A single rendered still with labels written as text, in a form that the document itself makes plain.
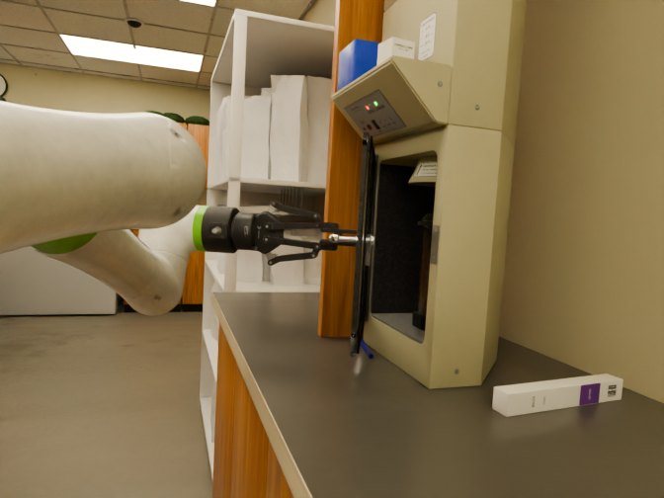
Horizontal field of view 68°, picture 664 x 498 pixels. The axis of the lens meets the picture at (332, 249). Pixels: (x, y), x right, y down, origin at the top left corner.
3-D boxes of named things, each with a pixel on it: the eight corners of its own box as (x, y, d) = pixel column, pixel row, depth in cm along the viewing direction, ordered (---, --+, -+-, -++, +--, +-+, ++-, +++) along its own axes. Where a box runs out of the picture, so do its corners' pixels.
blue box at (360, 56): (377, 99, 112) (379, 58, 112) (396, 89, 103) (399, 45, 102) (336, 93, 109) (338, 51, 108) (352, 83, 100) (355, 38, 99)
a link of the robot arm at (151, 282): (117, 180, 68) (41, 175, 69) (93, 257, 64) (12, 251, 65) (197, 270, 101) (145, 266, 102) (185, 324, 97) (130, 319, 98)
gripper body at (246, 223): (230, 253, 95) (278, 256, 94) (232, 208, 94) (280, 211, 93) (242, 250, 102) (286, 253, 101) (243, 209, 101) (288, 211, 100)
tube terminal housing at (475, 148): (452, 338, 127) (475, 31, 121) (542, 381, 96) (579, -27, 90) (362, 341, 119) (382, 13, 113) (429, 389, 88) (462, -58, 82)
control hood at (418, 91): (374, 144, 115) (376, 101, 114) (449, 124, 84) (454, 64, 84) (327, 139, 111) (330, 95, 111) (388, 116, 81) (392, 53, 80)
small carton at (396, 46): (397, 80, 96) (399, 49, 95) (413, 75, 91) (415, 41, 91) (375, 76, 94) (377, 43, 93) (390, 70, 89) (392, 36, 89)
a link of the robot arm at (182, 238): (138, 188, 97) (160, 212, 107) (122, 246, 92) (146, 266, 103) (207, 191, 96) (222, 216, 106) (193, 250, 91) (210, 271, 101)
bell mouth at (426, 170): (462, 189, 113) (464, 165, 113) (514, 187, 96) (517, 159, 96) (393, 184, 107) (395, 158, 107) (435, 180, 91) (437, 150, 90)
